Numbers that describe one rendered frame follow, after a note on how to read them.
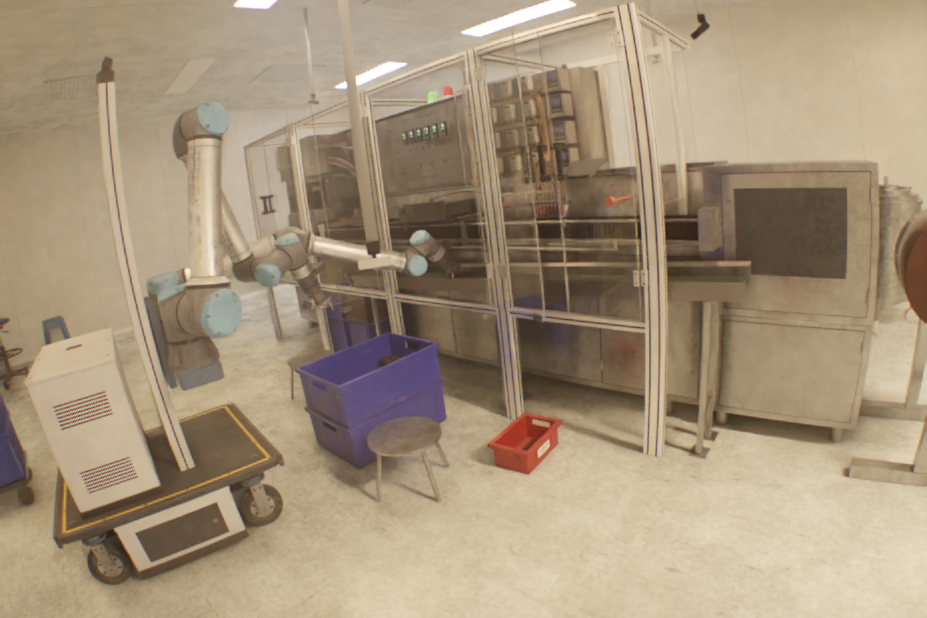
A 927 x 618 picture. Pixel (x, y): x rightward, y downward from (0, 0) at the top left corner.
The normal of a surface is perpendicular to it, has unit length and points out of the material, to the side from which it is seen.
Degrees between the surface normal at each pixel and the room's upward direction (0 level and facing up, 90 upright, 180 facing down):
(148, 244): 90
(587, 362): 90
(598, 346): 90
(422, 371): 90
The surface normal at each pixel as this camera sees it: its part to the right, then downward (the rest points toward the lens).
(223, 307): 0.91, 0.05
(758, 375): -0.68, 0.22
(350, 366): 0.73, 0.04
